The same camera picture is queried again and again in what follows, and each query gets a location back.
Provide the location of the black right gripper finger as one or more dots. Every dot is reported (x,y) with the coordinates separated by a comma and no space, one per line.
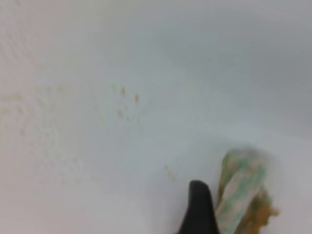
(200,216)

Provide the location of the green white stained rag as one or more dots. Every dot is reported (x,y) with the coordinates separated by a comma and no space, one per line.
(244,205)

